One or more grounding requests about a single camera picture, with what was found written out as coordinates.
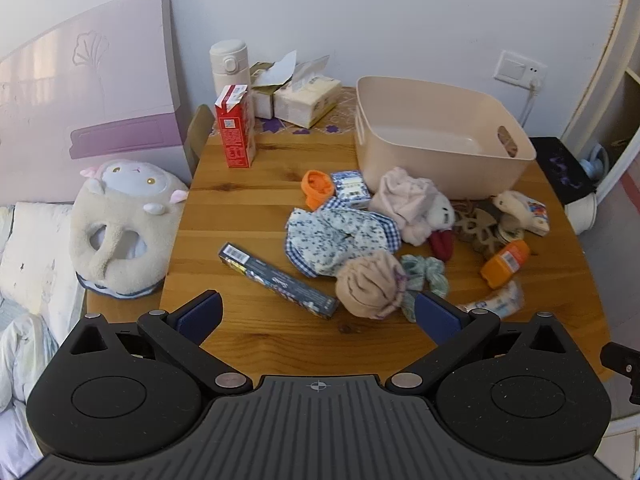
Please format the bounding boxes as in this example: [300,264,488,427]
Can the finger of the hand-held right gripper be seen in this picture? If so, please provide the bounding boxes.
[600,342,640,406]

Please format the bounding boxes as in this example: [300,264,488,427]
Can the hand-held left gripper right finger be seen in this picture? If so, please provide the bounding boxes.
[385,291,581,395]

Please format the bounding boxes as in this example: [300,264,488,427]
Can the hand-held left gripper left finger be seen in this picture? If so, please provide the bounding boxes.
[60,290,253,396]

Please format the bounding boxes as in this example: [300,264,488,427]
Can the green hair scrunchie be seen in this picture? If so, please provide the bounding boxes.
[400,254,450,323]

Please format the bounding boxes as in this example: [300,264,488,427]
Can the white and blue wipes packet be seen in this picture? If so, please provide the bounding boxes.
[455,280,525,318]

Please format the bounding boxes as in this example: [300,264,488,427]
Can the beige sock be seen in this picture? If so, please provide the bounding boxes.
[334,251,407,320]

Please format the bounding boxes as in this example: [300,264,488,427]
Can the dark toothpaste box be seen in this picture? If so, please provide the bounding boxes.
[218,242,341,320]

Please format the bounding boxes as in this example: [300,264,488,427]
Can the small orange bottle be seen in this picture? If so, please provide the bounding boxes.
[480,239,531,289]

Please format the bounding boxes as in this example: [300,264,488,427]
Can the beige hair claw clip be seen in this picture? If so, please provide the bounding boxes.
[452,207,506,261]

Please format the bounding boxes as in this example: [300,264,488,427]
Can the white plush toy red legs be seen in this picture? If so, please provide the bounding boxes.
[425,192,457,262]

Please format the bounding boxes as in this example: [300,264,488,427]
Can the light pink cloth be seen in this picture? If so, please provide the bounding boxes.
[370,166,441,247]

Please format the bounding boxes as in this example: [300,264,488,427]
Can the blue floral checked cloth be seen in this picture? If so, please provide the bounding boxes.
[285,199,402,278]

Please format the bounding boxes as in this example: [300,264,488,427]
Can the small white plush hamster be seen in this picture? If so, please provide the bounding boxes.
[492,191,531,231]

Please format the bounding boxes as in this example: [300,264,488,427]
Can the small colourful printed box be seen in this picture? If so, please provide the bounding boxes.
[522,197,551,237]

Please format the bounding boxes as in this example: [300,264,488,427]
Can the beige plastic storage basket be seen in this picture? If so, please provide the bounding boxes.
[354,76,537,200]

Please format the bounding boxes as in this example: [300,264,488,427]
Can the blue and white patterned packet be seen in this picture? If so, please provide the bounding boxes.
[330,170,372,209]

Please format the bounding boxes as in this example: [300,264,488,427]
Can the orange sock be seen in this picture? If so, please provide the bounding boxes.
[301,170,336,211]

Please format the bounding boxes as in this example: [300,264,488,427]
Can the wooden desktop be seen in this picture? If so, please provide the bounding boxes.
[85,85,613,396]

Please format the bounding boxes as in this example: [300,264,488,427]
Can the cream sheep plush cushion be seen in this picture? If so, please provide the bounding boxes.
[70,159,190,298]

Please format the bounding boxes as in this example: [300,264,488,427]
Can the white plastic bin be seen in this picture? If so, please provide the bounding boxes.
[565,192,598,236]

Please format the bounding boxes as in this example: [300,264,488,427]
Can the white quilt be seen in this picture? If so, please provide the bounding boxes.
[0,310,61,411]

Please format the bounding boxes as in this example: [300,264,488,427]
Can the red and white carton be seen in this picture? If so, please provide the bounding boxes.
[215,84,257,168]

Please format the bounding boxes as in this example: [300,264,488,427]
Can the small blue fan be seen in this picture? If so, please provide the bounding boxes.
[580,144,608,181]

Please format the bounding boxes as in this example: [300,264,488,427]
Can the green and white tissue box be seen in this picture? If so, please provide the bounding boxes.
[248,51,297,120]

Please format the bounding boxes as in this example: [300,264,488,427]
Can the soft tissue pack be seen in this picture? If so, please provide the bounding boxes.
[273,55,343,129]

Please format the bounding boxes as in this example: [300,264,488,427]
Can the purple headboard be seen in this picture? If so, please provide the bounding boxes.
[0,0,193,206]

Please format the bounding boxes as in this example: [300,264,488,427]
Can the white thermos bottle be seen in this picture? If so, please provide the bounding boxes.
[209,40,251,95]

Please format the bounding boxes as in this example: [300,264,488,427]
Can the cream wardrobe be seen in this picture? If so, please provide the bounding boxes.
[560,0,640,201]

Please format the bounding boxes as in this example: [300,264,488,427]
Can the white plug and cable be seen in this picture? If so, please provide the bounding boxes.
[520,77,543,128]

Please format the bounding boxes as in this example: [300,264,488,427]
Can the white wall socket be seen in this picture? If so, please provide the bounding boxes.
[492,50,548,86]

